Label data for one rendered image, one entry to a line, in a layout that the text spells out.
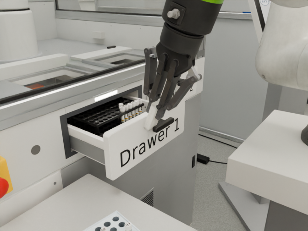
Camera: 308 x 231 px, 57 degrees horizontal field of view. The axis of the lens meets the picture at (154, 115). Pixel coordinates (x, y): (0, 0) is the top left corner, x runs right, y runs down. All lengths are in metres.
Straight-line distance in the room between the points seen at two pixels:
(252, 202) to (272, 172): 1.19
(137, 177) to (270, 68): 0.54
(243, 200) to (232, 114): 0.88
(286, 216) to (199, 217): 0.93
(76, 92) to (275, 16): 0.52
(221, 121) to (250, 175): 1.87
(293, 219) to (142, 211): 0.42
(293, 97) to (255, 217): 0.69
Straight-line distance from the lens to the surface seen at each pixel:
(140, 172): 0.97
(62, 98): 0.66
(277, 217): 0.88
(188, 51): 0.51
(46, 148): 0.67
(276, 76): 0.79
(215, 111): 2.53
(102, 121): 0.69
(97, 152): 0.64
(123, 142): 0.60
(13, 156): 0.64
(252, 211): 1.79
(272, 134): 0.83
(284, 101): 1.54
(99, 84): 0.72
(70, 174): 0.75
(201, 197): 1.87
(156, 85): 0.57
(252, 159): 0.69
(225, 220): 1.75
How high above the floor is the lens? 1.19
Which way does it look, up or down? 24 degrees down
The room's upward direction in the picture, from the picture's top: straight up
